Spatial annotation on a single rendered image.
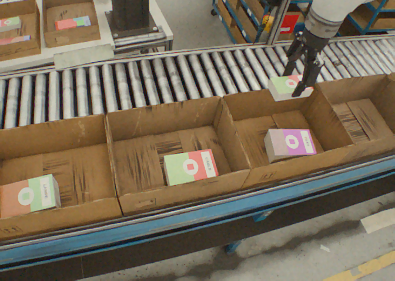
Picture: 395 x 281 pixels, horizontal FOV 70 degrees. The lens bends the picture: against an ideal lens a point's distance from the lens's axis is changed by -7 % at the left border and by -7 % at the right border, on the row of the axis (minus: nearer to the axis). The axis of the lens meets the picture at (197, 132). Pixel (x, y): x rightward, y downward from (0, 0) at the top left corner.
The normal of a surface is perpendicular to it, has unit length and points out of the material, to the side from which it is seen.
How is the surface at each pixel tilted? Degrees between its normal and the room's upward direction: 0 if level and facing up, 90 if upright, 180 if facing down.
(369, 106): 0
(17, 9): 89
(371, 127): 1
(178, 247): 0
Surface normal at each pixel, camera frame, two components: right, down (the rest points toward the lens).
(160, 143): 0.11, -0.56
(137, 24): 0.37, 0.79
